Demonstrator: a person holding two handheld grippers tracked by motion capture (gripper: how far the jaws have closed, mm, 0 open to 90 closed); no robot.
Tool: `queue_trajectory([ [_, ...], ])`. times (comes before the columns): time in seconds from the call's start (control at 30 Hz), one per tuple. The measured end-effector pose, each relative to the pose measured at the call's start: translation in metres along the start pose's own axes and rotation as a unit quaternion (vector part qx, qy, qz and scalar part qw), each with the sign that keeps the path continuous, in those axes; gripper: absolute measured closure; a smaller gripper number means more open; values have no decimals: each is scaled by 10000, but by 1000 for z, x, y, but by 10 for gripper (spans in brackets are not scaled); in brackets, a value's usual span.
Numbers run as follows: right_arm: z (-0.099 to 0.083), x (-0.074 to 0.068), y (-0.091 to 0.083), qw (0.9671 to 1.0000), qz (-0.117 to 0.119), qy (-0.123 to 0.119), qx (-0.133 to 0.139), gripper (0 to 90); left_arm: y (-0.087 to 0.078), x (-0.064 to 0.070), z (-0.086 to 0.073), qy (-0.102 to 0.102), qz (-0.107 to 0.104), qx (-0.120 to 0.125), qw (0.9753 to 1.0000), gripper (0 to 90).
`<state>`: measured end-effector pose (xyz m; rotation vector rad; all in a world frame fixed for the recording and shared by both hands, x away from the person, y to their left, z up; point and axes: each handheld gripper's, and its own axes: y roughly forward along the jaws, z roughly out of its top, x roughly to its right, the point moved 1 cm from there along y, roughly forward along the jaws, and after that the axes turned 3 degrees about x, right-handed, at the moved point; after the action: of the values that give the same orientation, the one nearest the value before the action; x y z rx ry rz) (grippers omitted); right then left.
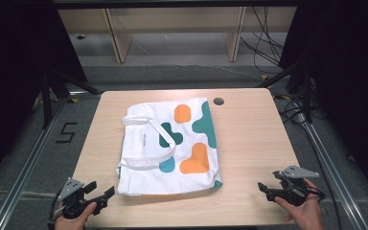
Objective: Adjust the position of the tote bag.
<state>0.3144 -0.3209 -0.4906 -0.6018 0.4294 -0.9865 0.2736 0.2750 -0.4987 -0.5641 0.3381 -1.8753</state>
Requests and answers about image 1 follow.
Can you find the black metal stand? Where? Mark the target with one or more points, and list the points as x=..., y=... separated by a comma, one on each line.
x=46, y=102
x=306, y=96

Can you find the person's right hand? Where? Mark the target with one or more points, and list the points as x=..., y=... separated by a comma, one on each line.
x=306, y=215

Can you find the aluminium floor rail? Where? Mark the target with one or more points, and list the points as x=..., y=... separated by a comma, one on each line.
x=25, y=166
x=329, y=172

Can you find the yellow tape piece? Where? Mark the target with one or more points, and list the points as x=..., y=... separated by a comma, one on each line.
x=285, y=97
x=74, y=100
x=264, y=77

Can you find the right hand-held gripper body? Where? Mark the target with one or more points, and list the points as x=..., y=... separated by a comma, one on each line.
x=295, y=172

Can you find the person's left hand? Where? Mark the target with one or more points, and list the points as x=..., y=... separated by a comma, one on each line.
x=72, y=224

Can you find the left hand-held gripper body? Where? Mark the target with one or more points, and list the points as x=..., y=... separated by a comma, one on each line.
x=72, y=188

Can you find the round table grommet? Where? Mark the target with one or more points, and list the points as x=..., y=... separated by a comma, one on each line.
x=218, y=101

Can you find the dark curtain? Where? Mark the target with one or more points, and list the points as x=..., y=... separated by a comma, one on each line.
x=348, y=80
x=12, y=64

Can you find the black frame bar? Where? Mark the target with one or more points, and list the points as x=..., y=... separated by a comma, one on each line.
x=172, y=3

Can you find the white patterned tote bag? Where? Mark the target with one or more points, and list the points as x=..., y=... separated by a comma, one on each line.
x=140, y=182

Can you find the small dark floor object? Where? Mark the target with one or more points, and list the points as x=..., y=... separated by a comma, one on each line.
x=80, y=36

